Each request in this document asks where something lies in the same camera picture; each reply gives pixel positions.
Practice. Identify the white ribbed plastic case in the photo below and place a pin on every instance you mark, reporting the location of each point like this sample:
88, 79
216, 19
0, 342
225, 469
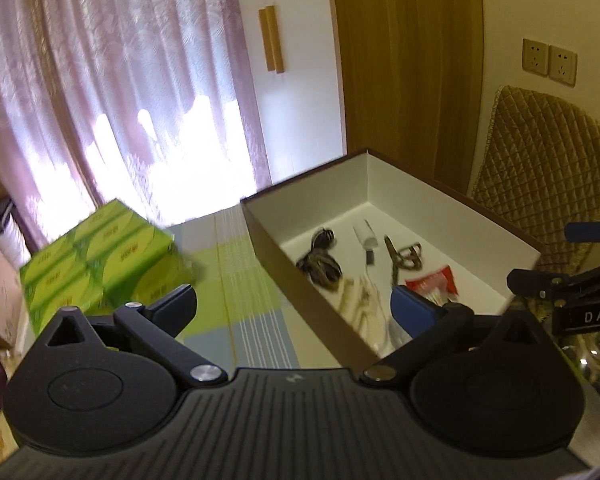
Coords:
365, 234

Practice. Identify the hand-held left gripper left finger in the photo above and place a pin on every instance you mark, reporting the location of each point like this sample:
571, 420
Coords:
172, 307

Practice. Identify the leopard print hair claw clip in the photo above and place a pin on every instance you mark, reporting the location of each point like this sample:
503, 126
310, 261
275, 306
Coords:
402, 255

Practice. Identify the chair with quilted cover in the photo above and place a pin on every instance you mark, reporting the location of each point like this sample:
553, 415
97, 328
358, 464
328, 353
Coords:
545, 160

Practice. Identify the brown cardboard shoe box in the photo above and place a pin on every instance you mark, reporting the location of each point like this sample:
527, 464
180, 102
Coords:
300, 200

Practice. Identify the wooden door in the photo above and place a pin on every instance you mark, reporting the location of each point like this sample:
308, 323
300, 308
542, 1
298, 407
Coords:
405, 60

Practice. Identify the pink sheer curtain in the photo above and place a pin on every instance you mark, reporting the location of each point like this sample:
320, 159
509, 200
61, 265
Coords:
105, 85

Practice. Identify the brown hair scrunchie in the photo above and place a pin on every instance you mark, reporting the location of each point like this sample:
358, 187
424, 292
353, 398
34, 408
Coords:
320, 267

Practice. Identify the wall socket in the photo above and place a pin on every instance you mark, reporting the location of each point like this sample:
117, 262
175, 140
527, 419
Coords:
563, 66
535, 56

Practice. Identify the plaid tablecloth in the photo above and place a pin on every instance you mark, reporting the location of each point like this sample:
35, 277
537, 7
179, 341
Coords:
250, 300

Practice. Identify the red packet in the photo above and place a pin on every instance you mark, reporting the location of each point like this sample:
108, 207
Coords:
430, 280

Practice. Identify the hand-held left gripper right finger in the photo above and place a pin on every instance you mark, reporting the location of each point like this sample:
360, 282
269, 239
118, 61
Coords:
412, 310

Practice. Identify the green tissue multipack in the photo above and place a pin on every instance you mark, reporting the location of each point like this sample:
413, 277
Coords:
105, 260

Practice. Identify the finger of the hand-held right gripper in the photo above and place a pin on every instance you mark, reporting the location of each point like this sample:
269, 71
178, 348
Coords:
535, 282
590, 231

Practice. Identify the white toothbrush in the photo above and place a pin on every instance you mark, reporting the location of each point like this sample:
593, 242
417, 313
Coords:
375, 305

